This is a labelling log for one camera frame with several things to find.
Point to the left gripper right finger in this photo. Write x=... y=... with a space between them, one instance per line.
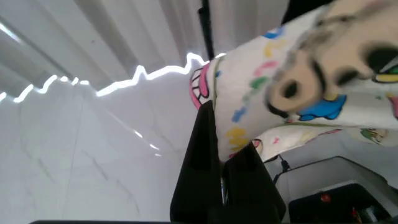
x=248 y=189

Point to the white curtain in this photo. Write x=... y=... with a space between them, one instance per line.
x=124 y=37

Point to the black t-shirt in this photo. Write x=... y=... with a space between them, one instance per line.
x=304 y=9

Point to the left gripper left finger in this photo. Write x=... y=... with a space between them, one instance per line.
x=196 y=189

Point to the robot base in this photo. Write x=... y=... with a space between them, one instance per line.
x=335 y=202

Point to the cream printed garment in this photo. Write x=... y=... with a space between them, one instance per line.
x=311 y=77

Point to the black clothes rack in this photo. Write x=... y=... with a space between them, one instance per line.
x=206 y=31

